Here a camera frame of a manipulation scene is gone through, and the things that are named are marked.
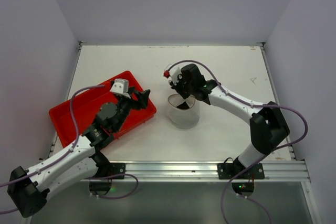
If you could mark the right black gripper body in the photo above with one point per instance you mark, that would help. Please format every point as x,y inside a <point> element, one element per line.
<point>182,91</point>

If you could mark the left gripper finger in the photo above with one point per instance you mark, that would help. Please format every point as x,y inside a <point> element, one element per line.
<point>133,92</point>
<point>142,99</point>

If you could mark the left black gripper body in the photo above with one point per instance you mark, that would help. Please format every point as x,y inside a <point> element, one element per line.
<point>125,105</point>

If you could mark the white mesh laundry bag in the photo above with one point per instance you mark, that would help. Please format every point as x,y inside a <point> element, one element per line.
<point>183,119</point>

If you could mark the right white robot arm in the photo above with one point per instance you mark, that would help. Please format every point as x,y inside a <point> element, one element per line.
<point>268,127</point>

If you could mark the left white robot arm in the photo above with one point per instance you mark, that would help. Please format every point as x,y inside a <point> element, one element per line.
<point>31,188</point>

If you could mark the red plastic tray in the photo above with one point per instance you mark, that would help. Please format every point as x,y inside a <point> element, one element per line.
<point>87,104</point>

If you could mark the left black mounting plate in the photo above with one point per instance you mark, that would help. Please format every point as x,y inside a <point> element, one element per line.
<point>111,171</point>

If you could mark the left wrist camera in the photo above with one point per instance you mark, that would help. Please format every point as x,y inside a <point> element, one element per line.
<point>120,87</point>

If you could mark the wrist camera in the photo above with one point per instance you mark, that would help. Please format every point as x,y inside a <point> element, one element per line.
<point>172,76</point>
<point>120,87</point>

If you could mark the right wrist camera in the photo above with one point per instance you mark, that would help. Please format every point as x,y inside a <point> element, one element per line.
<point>172,76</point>

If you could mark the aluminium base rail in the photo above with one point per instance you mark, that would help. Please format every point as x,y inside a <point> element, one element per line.
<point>206,171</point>

